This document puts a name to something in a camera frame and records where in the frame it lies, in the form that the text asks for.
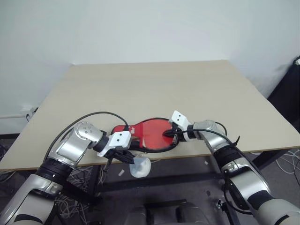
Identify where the white wall cable duct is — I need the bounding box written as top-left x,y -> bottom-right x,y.
0,112 -> 31,120

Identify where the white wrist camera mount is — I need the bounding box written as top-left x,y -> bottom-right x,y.
168,110 -> 191,143
96,130 -> 132,158

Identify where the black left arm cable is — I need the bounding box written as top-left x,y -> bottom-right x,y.
52,111 -> 129,153

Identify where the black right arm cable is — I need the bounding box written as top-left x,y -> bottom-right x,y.
174,121 -> 258,216

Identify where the small metal bracket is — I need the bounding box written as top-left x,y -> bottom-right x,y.
214,198 -> 226,210

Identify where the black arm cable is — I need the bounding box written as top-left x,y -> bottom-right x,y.
174,121 -> 258,216
52,111 -> 129,153

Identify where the tangle of white floor cables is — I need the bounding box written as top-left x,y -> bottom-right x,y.
276,149 -> 300,175
0,168 -> 104,225

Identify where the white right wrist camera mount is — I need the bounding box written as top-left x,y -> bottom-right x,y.
168,110 -> 191,143

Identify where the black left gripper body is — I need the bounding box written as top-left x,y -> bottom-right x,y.
107,146 -> 131,163

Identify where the grey fluffy pompom keychain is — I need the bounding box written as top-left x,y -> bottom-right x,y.
128,153 -> 152,179

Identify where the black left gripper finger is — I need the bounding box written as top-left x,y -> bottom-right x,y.
114,154 -> 135,165
122,150 -> 137,163

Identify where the dark grey rounded shape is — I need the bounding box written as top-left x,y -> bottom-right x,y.
175,201 -> 212,225
124,205 -> 153,225

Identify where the white wall socket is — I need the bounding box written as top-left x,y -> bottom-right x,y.
25,106 -> 39,120

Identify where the red and black paddle case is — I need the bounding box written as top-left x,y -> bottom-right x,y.
110,117 -> 181,153

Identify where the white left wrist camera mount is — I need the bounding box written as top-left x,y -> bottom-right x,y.
96,130 -> 132,158

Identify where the black bulky object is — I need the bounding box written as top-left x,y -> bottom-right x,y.
267,56 -> 300,127

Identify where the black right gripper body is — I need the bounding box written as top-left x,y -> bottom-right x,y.
172,123 -> 186,144

